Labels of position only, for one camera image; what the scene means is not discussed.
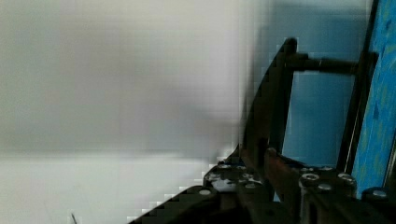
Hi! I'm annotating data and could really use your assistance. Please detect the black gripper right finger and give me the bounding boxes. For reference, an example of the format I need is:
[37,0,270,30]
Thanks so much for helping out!
[264,148,395,224]

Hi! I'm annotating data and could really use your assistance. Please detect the black toy oven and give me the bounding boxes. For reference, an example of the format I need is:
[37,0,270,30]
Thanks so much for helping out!
[241,0,396,200]

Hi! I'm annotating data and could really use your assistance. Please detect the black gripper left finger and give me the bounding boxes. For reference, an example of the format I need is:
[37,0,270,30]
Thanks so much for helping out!
[203,146,264,193]

